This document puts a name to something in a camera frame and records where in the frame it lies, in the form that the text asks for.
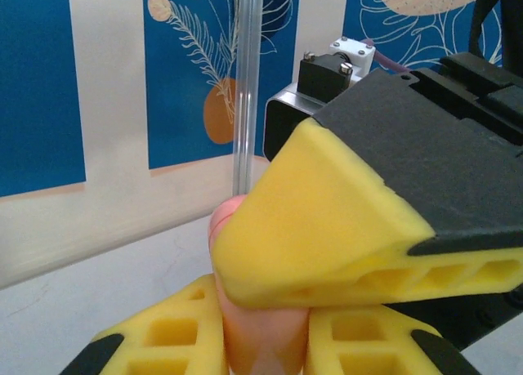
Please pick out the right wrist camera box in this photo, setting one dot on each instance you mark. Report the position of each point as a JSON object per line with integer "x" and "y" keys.
{"x": 286, "y": 117}

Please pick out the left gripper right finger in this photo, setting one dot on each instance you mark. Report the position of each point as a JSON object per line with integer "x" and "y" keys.
{"x": 359, "y": 346}

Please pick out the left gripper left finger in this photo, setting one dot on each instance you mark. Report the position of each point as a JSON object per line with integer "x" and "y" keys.
{"x": 171, "y": 338}

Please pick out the aluminium frame post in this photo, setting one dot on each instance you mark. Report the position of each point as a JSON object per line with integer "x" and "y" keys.
{"x": 245, "y": 105}

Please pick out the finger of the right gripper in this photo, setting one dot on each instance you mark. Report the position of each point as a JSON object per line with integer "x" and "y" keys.
{"x": 461, "y": 318}
{"x": 327, "y": 211}

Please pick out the pink earbuds case cover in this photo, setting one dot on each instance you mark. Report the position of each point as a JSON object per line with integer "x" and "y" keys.
{"x": 261, "y": 342}

